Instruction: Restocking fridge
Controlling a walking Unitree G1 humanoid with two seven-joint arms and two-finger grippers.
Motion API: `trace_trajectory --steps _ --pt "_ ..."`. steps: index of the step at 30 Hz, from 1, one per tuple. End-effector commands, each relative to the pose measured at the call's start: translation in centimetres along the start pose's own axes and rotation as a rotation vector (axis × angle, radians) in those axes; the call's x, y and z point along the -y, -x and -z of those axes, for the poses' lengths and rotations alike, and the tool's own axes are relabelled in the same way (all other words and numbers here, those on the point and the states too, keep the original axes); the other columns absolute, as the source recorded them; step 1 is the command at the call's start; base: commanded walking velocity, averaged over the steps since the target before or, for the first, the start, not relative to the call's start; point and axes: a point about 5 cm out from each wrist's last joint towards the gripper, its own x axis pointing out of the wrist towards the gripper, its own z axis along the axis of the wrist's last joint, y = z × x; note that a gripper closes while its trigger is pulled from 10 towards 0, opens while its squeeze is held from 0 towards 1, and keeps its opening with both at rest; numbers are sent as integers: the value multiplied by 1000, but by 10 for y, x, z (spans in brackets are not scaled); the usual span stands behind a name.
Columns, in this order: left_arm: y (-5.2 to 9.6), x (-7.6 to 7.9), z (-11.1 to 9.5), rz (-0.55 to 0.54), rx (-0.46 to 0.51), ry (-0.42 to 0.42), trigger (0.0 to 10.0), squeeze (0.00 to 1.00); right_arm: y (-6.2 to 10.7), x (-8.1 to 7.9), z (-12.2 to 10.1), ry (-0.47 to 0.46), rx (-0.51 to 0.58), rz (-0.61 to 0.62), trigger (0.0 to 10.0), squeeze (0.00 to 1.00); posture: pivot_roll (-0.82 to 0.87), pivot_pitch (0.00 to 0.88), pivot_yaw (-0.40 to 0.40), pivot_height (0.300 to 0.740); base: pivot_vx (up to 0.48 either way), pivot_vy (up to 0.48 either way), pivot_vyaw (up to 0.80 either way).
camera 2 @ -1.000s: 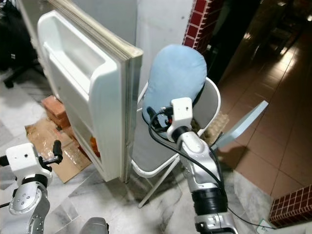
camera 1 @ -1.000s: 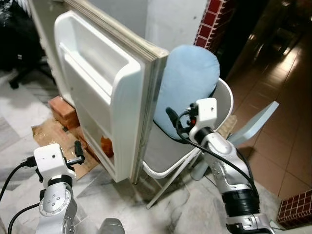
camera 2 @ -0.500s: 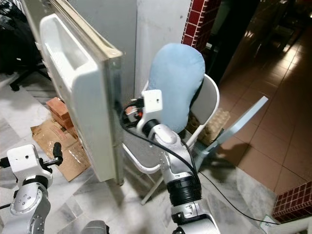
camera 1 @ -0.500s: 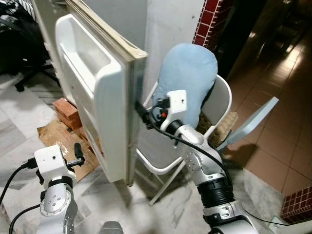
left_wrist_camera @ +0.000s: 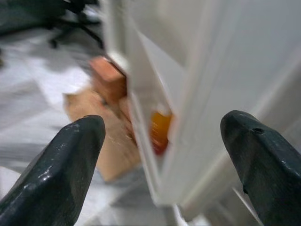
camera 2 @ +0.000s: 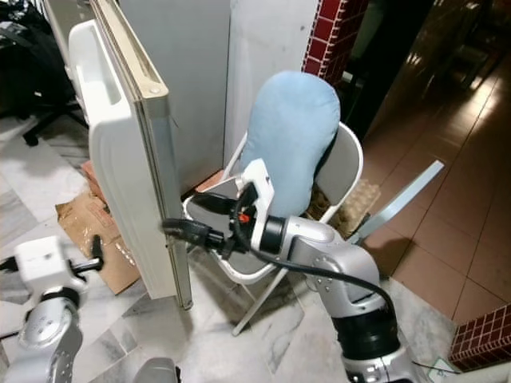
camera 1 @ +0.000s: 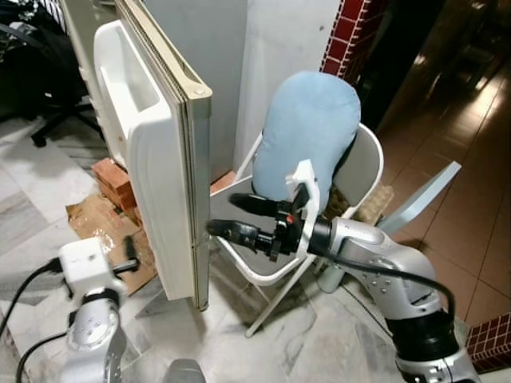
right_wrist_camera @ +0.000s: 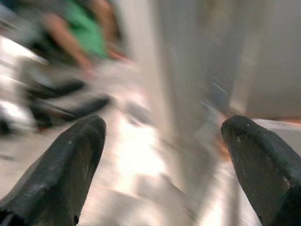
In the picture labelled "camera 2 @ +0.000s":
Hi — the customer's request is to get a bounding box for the white folding chair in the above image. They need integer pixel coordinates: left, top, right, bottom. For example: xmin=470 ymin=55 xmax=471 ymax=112
xmin=182 ymin=122 xmax=366 ymax=338

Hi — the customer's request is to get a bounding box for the black office chair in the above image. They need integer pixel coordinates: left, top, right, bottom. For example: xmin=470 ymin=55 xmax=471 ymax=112
xmin=0 ymin=0 xmax=90 ymax=147

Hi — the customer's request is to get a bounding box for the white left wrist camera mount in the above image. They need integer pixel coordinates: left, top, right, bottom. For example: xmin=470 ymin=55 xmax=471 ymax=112
xmin=14 ymin=235 xmax=67 ymax=288

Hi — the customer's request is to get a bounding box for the brown egg carton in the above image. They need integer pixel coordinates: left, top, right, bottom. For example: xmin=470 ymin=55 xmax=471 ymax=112
xmin=305 ymin=178 xmax=382 ymax=227

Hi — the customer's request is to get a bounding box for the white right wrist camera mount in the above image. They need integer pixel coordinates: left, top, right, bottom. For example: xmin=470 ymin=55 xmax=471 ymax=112
xmin=235 ymin=157 xmax=277 ymax=256

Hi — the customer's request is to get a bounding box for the grey robot left leg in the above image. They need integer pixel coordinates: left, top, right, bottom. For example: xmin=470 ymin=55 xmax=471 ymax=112
xmin=133 ymin=357 xmax=182 ymax=383

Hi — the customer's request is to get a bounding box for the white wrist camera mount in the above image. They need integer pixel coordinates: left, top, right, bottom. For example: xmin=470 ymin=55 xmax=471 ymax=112
xmin=235 ymin=157 xmax=277 ymax=256
xmin=14 ymin=235 xmax=67 ymax=288

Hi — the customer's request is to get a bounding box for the white fridge door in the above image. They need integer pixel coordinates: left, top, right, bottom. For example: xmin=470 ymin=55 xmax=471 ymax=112
xmin=68 ymin=0 xmax=194 ymax=312

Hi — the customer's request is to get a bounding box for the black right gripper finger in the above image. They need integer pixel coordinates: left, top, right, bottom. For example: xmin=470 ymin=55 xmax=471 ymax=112
xmin=161 ymin=219 xmax=226 ymax=248
xmin=192 ymin=191 xmax=240 ymax=215

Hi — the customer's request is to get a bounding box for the light blue plank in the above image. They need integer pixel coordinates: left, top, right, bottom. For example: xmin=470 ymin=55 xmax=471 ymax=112
xmin=347 ymin=160 xmax=446 ymax=245

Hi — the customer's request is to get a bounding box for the light blue pillow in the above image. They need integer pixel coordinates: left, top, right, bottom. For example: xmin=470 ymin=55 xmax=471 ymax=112
xmin=240 ymin=70 xmax=341 ymax=216

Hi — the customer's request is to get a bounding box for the brown cardboard sheet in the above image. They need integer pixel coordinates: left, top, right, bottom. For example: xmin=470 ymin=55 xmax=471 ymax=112
xmin=55 ymin=191 xmax=142 ymax=296

